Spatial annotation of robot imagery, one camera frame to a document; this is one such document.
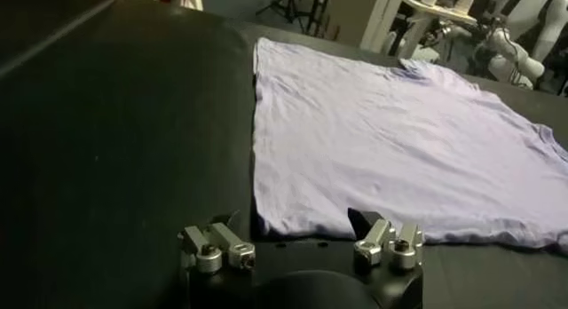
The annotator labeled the lavender t-shirt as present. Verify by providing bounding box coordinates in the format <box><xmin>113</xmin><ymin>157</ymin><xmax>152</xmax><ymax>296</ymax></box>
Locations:
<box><xmin>251</xmin><ymin>36</ymin><xmax>568</xmax><ymax>254</ymax></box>

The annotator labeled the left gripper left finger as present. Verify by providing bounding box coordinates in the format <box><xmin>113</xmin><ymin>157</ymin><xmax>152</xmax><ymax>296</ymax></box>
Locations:
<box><xmin>177</xmin><ymin>210</ymin><xmax>257</xmax><ymax>274</ymax></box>

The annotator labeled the black tripod stand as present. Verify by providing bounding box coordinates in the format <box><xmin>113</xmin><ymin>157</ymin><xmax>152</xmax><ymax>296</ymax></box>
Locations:
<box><xmin>255</xmin><ymin>0</ymin><xmax>323</xmax><ymax>33</ymax></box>

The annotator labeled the white standing desk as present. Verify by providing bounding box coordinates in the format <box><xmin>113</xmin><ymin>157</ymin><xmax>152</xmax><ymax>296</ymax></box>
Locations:
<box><xmin>396</xmin><ymin>0</ymin><xmax>479</xmax><ymax>59</ymax></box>

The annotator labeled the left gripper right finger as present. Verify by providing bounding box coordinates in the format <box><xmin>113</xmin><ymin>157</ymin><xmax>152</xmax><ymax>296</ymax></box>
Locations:
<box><xmin>347</xmin><ymin>207</ymin><xmax>425</xmax><ymax>272</ymax></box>

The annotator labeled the white humanoid robot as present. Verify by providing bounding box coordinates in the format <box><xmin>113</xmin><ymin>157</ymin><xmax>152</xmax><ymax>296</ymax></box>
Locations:
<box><xmin>469</xmin><ymin>0</ymin><xmax>568</xmax><ymax>93</ymax></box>

